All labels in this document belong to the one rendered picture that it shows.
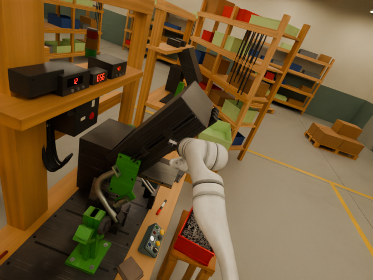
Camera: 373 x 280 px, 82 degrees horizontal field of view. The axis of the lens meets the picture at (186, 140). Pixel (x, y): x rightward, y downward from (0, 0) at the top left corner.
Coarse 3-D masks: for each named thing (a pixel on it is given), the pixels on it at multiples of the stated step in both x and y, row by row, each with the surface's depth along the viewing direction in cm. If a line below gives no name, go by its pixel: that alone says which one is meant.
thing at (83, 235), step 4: (80, 224) 80; (80, 228) 79; (84, 228) 79; (88, 228) 80; (92, 228) 81; (76, 232) 79; (80, 232) 79; (84, 232) 79; (88, 232) 79; (92, 232) 80; (76, 236) 78; (80, 236) 79; (84, 236) 79; (88, 236) 79; (100, 236) 93; (76, 240) 78; (80, 240) 78; (84, 240) 78; (88, 240) 79; (92, 240) 84
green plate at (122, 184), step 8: (120, 160) 103; (128, 160) 103; (120, 168) 104; (128, 168) 104; (136, 168) 103; (112, 176) 106; (120, 176) 105; (128, 176) 105; (136, 176) 104; (112, 184) 107; (120, 184) 106; (128, 184) 105; (120, 192) 107
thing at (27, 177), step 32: (0, 0) 55; (32, 0) 63; (0, 32) 59; (32, 32) 66; (0, 64) 63; (32, 64) 70; (128, 64) 159; (128, 96) 170; (0, 128) 74; (32, 128) 80; (0, 160) 81; (32, 160) 86; (32, 192) 93
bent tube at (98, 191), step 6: (114, 168) 101; (102, 174) 103; (108, 174) 102; (114, 174) 102; (120, 174) 104; (102, 180) 103; (96, 186) 104; (96, 192) 104; (102, 192) 106; (102, 198) 105; (108, 204) 106; (108, 210) 106; (114, 216) 106; (114, 222) 107
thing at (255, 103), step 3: (267, 96) 754; (237, 99) 741; (252, 102) 738; (255, 102) 746; (258, 102) 751; (261, 102) 757; (264, 102) 763; (252, 105) 711; (255, 105) 723; (258, 105) 734; (261, 105) 756; (270, 108) 744; (258, 111) 714; (270, 111) 749; (273, 111) 746
